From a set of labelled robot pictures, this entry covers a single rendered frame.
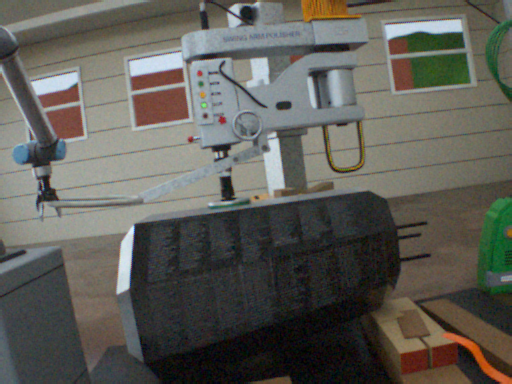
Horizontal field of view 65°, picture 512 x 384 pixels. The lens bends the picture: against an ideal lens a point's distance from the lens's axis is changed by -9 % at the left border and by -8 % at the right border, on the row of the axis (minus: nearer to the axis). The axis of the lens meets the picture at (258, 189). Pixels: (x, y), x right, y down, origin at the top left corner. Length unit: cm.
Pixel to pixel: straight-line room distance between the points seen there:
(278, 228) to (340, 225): 27
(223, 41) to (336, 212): 98
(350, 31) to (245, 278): 136
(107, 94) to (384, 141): 530
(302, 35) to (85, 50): 716
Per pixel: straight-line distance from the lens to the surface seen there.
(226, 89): 216
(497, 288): 299
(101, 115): 878
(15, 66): 175
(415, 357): 186
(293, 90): 224
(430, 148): 866
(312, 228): 191
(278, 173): 284
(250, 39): 223
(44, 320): 137
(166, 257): 190
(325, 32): 234
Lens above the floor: 103
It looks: 4 degrees down
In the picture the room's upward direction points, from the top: 8 degrees counter-clockwise
